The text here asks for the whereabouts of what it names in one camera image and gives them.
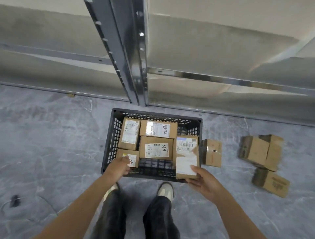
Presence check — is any person's left hand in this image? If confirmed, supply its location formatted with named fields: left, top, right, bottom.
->
left=104, top=156, right=132, bottom=184

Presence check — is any person's right hand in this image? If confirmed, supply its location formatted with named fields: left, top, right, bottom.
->
left=185, top=165, right=224, bottom=204

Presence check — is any long white-labelled cardboard box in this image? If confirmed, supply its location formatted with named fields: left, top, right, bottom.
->
left=173, top=135, right=200, bottom=180

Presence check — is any small yellow-stickered cardboard box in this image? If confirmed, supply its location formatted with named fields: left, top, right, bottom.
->
left=116, top=149, right=140, bottom=168

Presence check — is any person's right forearm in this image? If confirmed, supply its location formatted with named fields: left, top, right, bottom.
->
left=209, top=188, right=267, bottom=239

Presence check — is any person's left forearm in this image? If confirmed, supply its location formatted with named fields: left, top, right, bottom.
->
left=33, top=174, right=116, bottom=239

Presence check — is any tall labelled cardboard box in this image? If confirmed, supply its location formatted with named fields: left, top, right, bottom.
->
left=118, top=117, right=141, bottom=151

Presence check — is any black plastic crate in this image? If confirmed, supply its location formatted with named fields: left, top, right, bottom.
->
left=101, top=108, right=203, bottom=183

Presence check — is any small plain cardboard box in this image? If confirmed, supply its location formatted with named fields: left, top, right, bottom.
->
left=202, top=139, right=222, bottom=168

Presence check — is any flat labelled cardboard box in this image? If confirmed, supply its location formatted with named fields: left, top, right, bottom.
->
left=138, top=136, right=174, bottom=160

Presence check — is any person's left shoe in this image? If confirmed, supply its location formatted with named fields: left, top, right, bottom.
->
left=102, top=182, right=121, bottom=203

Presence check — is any person's shoe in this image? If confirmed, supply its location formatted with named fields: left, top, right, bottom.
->
left=157, top=182, right=174, bottom=204
left=102, top=182, right=121, bottom=203

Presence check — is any person's right shoe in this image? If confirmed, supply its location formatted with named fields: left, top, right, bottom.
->
left=157, top=182, right=174, bottom=204

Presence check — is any wide labelled cardboard box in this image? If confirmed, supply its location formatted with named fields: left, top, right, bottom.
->
left=139, top=120, right=178, bottom=139

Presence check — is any person's left leg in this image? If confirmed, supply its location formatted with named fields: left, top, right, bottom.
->
left=92, top=189, right=126, bottom=239

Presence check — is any person's leg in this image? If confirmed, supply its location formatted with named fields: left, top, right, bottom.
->
left=143, top=196, right=180, bottom=239
left=92, top=189, right=126, bottom=239

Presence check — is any person's right leg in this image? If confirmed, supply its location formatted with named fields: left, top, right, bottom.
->
left=143, top=196, right=180, bottom=239

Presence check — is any large open cardboard box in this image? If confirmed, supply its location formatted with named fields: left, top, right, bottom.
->
left=238, top=134, right=284, bottom=172

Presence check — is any grey metal rack beam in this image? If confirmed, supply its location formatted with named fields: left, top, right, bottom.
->
left=0, top=42, right=114, bottom=66
left=147, top=103, right=315, bottom=127
left=147, top=66, right=315, bottom=96
left=0, top=81, right=131, bottom=102

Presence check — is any printed brown cardboard box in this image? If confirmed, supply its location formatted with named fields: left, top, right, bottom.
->
left=252, top=168, right=290, bottom=198

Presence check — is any grey metal rack upright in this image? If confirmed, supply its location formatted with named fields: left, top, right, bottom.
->
left=83, top=0, right=149, bottom=108

